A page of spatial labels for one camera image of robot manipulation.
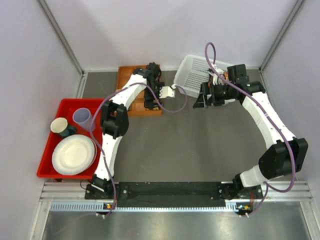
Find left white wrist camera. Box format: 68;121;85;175
159;84;177;99

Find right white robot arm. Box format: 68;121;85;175
193;64;309;198

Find aluminium frame rail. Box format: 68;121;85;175
39;181;313;203

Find white plastic basket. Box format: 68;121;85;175
173;54;233;99

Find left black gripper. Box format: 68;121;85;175
143;82;165;110

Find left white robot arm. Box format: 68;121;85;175
91;62;165;199

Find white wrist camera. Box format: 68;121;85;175
208;65;228;85
159;84;177;99

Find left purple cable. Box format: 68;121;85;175
89;82;188;218

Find dark green cup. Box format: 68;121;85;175
61;124;78;138

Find lilac plastic cup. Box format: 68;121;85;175
72;107;96;132

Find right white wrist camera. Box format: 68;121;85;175
208;65;228;85

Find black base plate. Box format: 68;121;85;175
85;181;263;202

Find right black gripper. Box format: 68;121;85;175
193;81;236;109

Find wooden compartment tray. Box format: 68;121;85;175
116;65;163;117

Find grey slotted cable duct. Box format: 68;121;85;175
50;201;239;213

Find white plate stack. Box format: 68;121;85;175
51;134;97;176

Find beige paper cup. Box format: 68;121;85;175
50;117;68;138

